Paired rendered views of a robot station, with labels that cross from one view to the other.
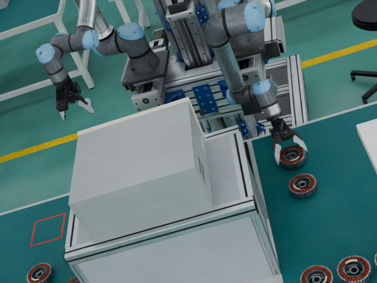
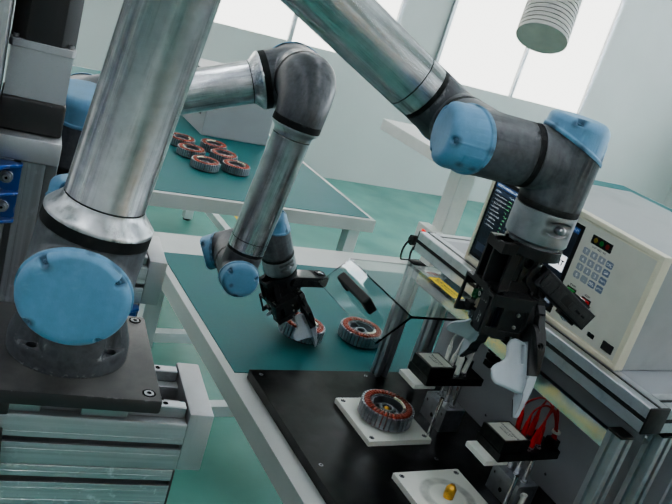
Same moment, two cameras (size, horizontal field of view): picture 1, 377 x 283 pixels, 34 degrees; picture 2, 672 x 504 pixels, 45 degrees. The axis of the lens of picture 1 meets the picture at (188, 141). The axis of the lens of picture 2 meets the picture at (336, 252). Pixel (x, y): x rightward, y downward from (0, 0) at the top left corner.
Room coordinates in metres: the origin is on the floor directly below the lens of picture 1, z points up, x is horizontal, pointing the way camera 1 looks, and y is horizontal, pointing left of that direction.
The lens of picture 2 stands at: (3.13, 0.92, 1.58)
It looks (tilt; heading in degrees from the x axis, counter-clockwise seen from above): 19 degrees down; 227
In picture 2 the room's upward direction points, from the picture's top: 17 degrees clockwise
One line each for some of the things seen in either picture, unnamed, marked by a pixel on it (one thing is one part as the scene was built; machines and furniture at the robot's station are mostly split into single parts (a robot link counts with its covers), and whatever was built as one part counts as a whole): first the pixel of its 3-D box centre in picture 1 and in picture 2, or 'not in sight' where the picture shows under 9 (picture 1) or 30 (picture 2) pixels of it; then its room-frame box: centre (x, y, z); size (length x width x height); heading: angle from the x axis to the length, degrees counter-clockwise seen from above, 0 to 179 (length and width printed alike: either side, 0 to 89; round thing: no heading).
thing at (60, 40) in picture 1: (61, 45); (480, 140); (2.41, 0.33, 1.45); 0.11 x 0.11 x 0.08; 63
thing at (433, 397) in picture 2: not in sight; (442, 410); (1.85, 0.02, 0.80); 0.08 x 0.05 x 0.06; 79
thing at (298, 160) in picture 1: (292, 156); (301, 327); (1.94, -0.38, 0.78); 0.11 x 0.11 x 0.04
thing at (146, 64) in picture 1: (142, 58); (74, 313); (2.71, 0.05, 1.09); 0.15 x 0.15 x 0.10
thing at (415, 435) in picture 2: not in sight; (382, 420); (1.99, -0.01, 0.78); 0.15 x 0.15 x 0.01; 79
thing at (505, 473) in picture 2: not in sight; (511, 485); (1.90, 0.26, 0.80); 0.08 x 0.05 x 0.06; 79
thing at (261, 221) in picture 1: (260, 217); not in sight; (1.56, -0.13, 0.91); 0.28 x 0.03 x 0.32; 169
